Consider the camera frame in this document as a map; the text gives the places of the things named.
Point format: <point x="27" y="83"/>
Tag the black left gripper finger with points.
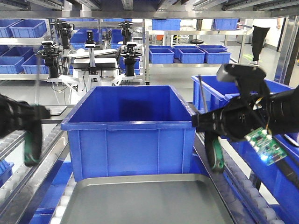
<point x="27" y="117"/>

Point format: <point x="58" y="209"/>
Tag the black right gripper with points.
<point x="238" y="118"/>

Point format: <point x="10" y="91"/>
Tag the green black screwdriver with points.
<point x="208" y="123"/>
<point x="33" y="139"/>

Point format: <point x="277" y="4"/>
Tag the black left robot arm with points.
<point x="7" y="106"/>

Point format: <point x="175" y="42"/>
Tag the white dual arm robot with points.
<point x="107" y="67"/>

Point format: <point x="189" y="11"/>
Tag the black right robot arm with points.
<point x="278" y="113"/>

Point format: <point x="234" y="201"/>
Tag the small steel tray behind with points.
<point x="56" y="110"/>

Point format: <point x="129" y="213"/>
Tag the large steel tray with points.
<point x="146" y="199"/>

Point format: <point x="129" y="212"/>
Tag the blue bin at right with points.
<point x="282" y="177"/>

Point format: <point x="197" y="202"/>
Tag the blue bins on shelf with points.
<point x="186" y="54"/>

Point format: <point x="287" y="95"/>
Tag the green circuit board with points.
<point x="265" y="146"/>

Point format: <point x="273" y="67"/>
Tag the large blue plastic bin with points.
<point x="130" y="130"/>

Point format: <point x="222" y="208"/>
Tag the person in black trousers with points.
<point x="261" y="28"/>

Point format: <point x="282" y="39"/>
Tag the steel shelving rack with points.
<point x="169" y="9"/>

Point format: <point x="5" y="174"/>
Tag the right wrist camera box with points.
<point x="230" y="72"/>

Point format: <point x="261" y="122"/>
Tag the left roller conveyor rail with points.
<point x="39" y="170"/>

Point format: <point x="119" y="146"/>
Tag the roller conveyor rail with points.
<point x="243" y="201"/>
<point x="39" y="170"/>

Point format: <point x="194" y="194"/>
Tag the right roller conveyor rail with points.
<point x="243" y="201"/>

